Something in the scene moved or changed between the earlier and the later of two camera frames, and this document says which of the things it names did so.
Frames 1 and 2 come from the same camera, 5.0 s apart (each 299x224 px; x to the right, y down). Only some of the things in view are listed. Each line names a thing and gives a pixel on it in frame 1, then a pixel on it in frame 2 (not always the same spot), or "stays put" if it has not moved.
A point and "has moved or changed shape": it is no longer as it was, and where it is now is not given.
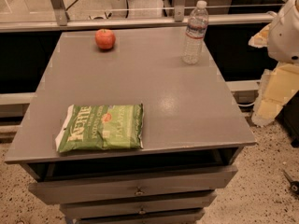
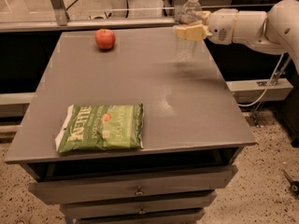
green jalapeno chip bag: x=90 y=127 stays put
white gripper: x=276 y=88 -> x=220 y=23
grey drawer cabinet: x=193 y=130 stays put
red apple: x=105 y=38 stays put
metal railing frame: x=178 y=19 stays put
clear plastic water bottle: x=192 y=44 has moved or changed shape
